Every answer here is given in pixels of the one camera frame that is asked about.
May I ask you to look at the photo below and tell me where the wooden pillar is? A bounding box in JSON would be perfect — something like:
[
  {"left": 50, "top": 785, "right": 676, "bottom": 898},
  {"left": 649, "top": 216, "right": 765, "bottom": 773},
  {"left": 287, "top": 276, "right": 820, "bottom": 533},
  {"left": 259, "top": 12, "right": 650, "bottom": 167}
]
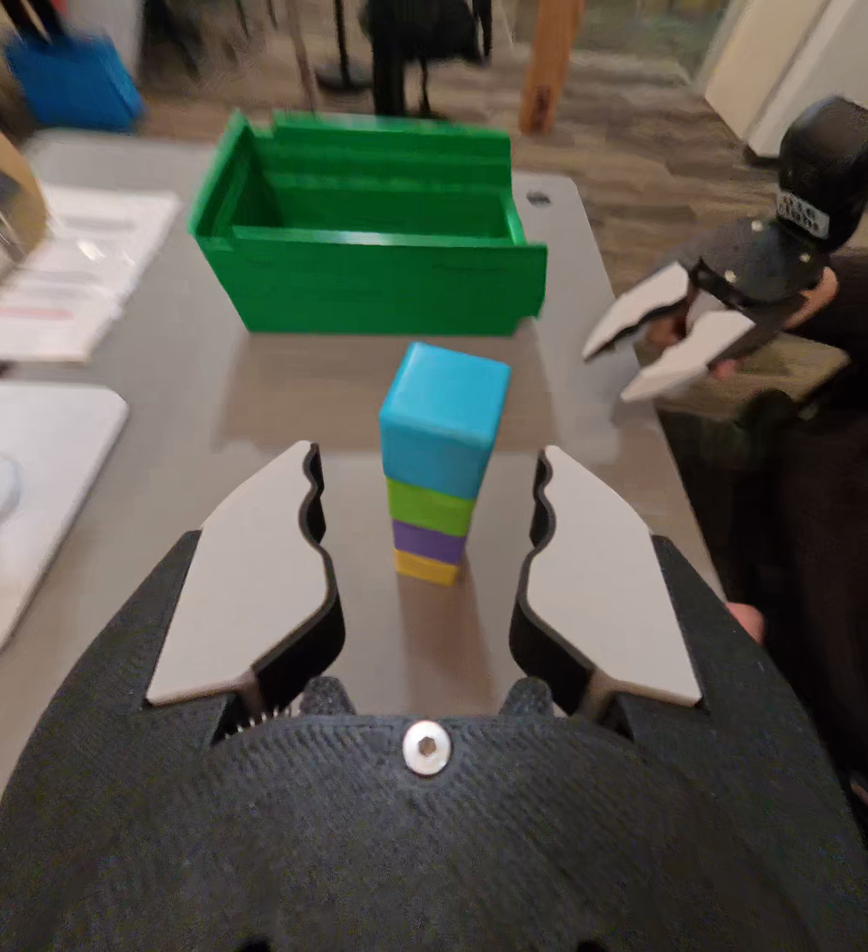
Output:
[{"left": 518, "top": 0, "right": 585, "bottom": 137}]

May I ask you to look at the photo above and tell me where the lime green cube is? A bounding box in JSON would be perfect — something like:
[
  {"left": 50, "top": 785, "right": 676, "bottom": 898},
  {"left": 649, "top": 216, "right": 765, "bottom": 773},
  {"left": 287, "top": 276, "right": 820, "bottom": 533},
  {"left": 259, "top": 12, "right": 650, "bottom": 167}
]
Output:
[{"left": 386, "top": 478, "right": 478, "bottom": 538}]

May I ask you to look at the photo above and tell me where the black office chair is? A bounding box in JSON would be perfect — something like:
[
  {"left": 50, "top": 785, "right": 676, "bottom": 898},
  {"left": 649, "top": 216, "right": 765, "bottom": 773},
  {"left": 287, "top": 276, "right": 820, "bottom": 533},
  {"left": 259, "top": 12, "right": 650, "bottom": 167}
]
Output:
[{"left": 365, "top": 0, "right": 496, "bottom": 119}]

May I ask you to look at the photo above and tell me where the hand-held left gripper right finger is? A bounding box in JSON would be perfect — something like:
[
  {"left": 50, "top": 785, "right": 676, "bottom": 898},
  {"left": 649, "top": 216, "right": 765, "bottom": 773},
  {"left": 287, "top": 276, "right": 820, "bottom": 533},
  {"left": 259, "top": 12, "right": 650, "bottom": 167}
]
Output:
[{"left": 509, "top": 445, "right": 704, "bottom": 726}]

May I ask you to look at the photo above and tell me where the person's left hand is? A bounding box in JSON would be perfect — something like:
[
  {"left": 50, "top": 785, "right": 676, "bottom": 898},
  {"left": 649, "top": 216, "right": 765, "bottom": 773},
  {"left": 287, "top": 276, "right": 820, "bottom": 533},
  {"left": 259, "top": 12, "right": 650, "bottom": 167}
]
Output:
[{"left": 726, "top": 602, "right": 768, "bottom": 645}]

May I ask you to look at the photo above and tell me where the green plastic bin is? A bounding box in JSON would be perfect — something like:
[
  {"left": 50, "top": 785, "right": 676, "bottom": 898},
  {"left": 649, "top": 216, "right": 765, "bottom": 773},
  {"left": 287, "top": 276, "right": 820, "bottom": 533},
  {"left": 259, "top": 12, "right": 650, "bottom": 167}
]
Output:
[{"left": 187, "top": 109, "right": 549, "bottom": 336}]

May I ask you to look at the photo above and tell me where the yellow cube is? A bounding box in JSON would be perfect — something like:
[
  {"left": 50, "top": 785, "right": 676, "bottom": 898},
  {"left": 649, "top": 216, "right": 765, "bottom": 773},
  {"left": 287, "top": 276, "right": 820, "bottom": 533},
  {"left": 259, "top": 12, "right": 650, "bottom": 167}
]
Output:
[{"left": 394, "top": 549, "right": 463, "bottom": 589}]

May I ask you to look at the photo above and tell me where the person's black sweater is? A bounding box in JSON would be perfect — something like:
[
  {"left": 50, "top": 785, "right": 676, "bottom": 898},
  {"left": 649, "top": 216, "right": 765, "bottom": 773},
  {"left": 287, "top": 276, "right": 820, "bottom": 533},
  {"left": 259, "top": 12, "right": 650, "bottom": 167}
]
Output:
[{"left": 659, "top": 387, "right": 868, "bottom": 901}]

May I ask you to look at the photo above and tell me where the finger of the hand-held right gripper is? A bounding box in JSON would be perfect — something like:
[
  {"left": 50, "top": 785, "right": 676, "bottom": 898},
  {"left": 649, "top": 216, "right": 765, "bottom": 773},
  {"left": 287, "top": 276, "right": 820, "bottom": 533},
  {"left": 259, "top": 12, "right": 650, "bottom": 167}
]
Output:
[
  {"left": 619, "top": 309, "right": 757, "bottom": 406},
  {"left": 581, "top": 261, "right": 693, "bottom": 364}
]

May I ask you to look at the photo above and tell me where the laminated paper sheet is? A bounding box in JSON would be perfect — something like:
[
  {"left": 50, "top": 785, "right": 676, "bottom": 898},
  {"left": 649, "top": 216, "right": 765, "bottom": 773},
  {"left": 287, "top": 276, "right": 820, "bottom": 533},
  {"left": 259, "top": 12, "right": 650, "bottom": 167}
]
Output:
[{"left": 0, "top": 184, "right": 183, "bottom": 367}]

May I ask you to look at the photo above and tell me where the grey desk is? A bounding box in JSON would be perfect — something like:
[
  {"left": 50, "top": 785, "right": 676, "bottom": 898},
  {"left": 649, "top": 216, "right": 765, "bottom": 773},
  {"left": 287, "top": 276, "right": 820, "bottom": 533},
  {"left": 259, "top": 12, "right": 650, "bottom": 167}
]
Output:
[{"left": 0, "top": 130, "right": 728, "bottom": 952}]

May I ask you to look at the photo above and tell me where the blue plastic bin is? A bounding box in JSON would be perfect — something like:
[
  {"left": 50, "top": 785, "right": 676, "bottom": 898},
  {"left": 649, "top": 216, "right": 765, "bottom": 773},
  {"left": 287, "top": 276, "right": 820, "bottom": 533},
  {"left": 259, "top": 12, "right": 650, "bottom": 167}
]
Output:
[{"left": 2, "top": 28, "right": 146, "bottom": 133}]

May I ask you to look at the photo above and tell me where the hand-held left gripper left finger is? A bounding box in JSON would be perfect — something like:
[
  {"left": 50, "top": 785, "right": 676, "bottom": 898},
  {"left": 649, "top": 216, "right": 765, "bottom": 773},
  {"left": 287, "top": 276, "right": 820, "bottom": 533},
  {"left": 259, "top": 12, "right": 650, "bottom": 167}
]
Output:
[{"left": 144, "top": 441, "right": 347, "bottom": 726}]

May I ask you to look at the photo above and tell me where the blue cube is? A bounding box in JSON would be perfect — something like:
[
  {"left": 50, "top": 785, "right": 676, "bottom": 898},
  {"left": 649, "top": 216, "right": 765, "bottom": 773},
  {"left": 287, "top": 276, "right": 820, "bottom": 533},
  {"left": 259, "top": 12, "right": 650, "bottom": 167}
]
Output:
[{"left": 379, "top": 341, "right": 514, "bottom": 500}]

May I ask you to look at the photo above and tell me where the person's right hand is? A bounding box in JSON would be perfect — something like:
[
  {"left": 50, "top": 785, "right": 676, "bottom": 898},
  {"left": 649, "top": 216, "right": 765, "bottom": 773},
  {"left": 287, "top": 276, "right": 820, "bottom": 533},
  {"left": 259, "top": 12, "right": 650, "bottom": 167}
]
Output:
[{"left": 642, "top": 266, "right": 842, "bottom": 379}]

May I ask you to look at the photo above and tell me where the purple cube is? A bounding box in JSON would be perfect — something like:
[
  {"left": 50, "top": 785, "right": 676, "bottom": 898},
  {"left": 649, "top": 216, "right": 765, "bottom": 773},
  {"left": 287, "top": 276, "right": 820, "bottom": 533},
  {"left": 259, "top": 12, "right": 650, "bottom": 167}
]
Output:
[{"left": 391, "top": 518, "right": 469, "bottom": 565}]

